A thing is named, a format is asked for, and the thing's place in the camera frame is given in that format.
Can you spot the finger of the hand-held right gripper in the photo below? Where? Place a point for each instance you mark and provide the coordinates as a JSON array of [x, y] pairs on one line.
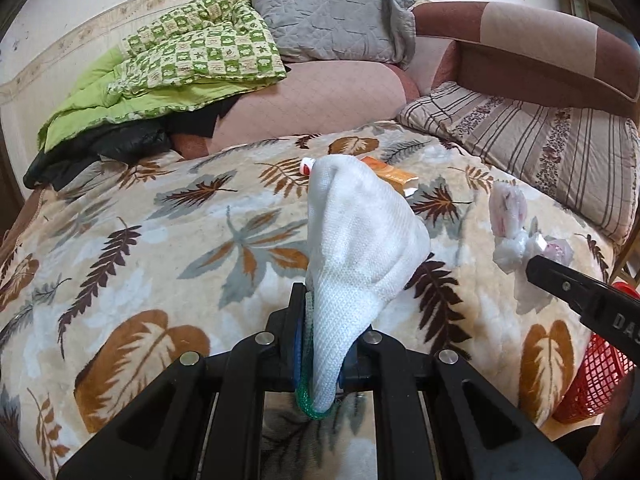
[[560, 285]]

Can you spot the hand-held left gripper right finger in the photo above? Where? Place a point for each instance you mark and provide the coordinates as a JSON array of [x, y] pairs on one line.
[[380, 360]]

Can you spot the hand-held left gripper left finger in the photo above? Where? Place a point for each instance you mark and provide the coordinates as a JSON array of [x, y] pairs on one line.
[[298, 345]]

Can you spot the red plastic basket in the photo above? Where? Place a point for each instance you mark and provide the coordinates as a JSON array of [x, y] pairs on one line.
[[595, 380]]

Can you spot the clear plastic bag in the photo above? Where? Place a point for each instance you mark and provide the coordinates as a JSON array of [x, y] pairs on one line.
[[510, 230]]

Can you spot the white knit glove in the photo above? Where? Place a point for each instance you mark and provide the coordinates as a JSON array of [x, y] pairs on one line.
[[360, 240]]

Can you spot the striped brown pillow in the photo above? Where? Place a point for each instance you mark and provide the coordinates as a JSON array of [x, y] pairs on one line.
[[540, 140]]

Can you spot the leaf print blanket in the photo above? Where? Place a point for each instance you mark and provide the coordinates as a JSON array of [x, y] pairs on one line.
[[175, 260]]

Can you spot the red white tube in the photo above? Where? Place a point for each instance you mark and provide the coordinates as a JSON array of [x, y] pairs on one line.
[[306, 166]]

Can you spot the brown sofa cushion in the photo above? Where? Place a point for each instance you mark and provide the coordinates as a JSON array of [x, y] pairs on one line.
[[540, 45]]

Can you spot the pink quilted cushion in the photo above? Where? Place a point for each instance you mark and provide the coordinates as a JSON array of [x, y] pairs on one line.
[[320, 100]]

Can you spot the black cloth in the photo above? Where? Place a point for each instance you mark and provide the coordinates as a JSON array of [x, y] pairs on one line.
[[110, 142]]

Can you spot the green patterned quilt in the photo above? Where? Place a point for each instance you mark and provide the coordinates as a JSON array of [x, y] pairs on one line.
[[200, 55]]

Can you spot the grey quilted pillow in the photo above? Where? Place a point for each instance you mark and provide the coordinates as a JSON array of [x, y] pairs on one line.
[[330, 15]]

